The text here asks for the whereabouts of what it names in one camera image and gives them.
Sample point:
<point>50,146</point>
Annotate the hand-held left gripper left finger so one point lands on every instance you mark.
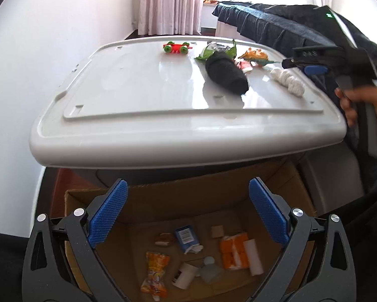
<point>108,214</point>

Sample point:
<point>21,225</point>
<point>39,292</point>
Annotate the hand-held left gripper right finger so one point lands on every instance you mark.
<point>268,212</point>

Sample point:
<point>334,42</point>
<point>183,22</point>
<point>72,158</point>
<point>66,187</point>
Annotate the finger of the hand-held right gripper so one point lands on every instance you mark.
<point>311,53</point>
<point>316,70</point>

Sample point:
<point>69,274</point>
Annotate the white foam roll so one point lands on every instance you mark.
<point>253,258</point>

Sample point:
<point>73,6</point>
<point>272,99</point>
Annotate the orange plastic bag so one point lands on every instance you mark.
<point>232,251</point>

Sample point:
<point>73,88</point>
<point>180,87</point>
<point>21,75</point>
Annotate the small cardboard square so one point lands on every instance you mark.
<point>216,231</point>

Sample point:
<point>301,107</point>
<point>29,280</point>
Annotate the small brown white wrapper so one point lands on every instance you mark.
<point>165,239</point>

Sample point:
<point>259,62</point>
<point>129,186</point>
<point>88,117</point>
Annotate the cardboard box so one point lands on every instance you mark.
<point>176,201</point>

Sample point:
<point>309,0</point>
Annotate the orange snack packet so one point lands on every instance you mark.
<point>155,273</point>

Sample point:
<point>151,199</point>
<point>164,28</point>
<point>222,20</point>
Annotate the torn blue white carton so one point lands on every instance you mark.
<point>185,236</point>

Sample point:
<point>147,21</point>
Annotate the white cylindrical bottle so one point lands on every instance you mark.
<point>185,275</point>

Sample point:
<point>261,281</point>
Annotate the dark blue blanket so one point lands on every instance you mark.
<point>270,22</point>

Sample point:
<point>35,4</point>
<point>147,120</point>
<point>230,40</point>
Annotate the orange green toy dinosaur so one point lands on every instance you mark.
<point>254,55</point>

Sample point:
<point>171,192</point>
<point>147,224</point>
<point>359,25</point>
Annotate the red white wrapper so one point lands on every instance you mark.
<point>245,66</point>

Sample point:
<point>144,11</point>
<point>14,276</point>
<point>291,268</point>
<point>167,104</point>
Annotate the black sock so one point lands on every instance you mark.
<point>226,72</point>

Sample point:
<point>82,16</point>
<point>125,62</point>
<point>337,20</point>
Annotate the green foil wrapper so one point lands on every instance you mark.
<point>213,48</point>

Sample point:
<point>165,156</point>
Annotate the grey plastic storage box lid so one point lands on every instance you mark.
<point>144,100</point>

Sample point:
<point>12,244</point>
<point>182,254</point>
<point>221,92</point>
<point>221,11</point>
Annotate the red green toy car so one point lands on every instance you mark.
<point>176,48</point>

